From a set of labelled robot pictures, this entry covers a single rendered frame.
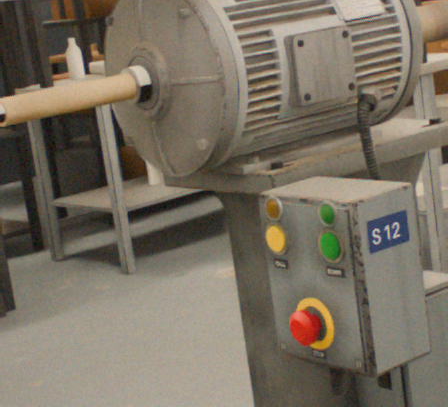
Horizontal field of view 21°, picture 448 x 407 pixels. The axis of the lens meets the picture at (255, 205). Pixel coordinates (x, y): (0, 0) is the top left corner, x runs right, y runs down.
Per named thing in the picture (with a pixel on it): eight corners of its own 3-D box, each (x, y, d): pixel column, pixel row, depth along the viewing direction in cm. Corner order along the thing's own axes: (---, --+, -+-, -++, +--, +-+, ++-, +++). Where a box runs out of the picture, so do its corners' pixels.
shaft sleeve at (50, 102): (123, 99, 154) (119, 73, 154) (138, 99, 152) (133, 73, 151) (-5, 126, 143) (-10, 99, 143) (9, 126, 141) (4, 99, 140)
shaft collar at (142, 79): (134, 101, 156) (128, 65, 155) (155, 101, 153) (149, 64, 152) (121, 104, 155) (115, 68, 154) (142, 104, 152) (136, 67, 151)
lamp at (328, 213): (321, 226, 134) (317, 199, 134) (340, 228, 132) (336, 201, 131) (316, 227, 134) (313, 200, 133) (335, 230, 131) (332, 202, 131)
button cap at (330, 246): (330, 255, 135) (327, 228, 135) (349, 258, 133) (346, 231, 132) (321, 258, 135) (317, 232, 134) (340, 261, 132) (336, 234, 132)
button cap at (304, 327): (312, 334, 141) (308, 301, 141) (336, 339, 138) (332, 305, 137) (288, 344, 139) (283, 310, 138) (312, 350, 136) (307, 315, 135)
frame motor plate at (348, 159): (347, 136, 194) (344, 113, 193) (464, 140, 176) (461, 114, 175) (163, 187, 172) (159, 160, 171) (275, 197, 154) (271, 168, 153)
